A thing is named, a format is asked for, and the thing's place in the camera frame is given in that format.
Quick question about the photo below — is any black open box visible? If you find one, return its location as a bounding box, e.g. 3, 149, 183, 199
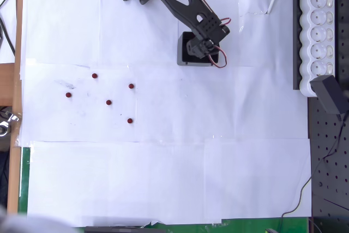
177, 31, 220, 67

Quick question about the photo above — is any black pegboard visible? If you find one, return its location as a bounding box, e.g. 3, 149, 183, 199
307, 0, 349, 233

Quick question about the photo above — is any white paper table cover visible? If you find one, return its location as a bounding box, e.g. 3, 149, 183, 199
18, 0, 313, 228

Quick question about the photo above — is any thin black adapter cable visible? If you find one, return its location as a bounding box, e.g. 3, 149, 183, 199
278, 112, 347, 230

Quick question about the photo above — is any green cutting mat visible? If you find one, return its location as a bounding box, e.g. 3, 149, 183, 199
17, 146, 310, 233

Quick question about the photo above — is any silver metal clamp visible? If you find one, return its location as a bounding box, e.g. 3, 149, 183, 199
0, 109, 20, 137

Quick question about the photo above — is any black power adapter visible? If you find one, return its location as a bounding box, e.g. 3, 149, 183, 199
310, 75, 347, 116

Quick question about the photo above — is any white power strip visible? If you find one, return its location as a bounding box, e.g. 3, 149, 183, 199
299, 0, 335, 98

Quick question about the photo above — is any wooden table edge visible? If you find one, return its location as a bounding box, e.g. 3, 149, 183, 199
5, 0, 25, 214

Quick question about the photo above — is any blurry grey object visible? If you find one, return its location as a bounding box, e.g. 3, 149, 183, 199
0, 204, 77, 233

